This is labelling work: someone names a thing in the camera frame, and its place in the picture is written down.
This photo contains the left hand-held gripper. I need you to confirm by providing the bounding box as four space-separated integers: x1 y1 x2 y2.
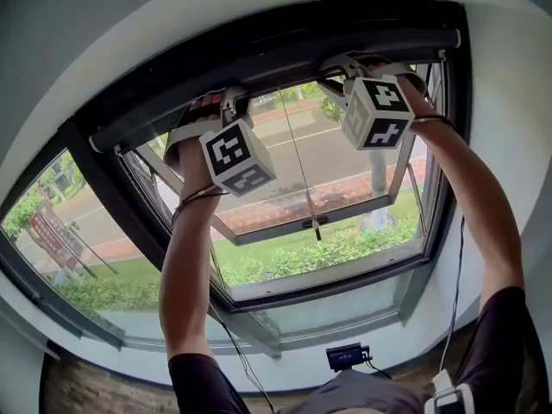
163 85 279 199

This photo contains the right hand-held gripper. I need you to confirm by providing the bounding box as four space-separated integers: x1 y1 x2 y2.
317 51 429 152

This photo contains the black roll-down screen window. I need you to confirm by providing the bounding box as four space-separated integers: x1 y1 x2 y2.
88 26 463 154

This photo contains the person's right forearm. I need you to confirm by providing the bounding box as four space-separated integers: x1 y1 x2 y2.
396 75 525 314

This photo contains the person's left forearm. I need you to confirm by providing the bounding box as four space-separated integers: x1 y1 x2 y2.
158 140 229 361

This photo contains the person's left hand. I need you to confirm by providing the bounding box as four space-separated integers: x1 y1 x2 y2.
185 92 224 125

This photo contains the person's right hand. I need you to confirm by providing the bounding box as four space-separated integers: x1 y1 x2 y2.
354 54 392 75

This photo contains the red outdoor sign board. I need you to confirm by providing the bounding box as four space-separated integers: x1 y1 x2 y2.
28 185 120 284

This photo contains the small black display device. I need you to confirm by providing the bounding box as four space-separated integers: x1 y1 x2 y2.
325 342 374 373

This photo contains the person's dark clothing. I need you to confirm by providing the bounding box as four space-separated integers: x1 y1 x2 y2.
167 285 552 414

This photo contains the black window frame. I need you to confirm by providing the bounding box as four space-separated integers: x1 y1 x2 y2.
0 0 474 361

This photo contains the thin gripper cable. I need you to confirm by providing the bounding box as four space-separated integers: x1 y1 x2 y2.
411 114 467 374
171 183 277 414

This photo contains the white harness strap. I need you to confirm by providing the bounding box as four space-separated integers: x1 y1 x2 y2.
424 371 475 414

